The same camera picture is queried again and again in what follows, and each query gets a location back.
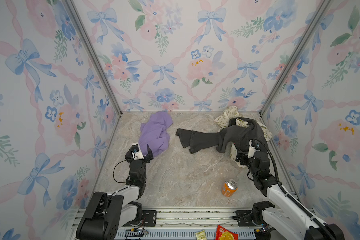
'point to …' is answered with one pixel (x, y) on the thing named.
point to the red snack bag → (222, 233)
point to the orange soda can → (229, 187)
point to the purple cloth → (154, 133)
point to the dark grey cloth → (235, 135)
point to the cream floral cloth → (232, 112)
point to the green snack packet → (201, 235)
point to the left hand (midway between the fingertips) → (139, 145)
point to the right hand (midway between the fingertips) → (246, 148)
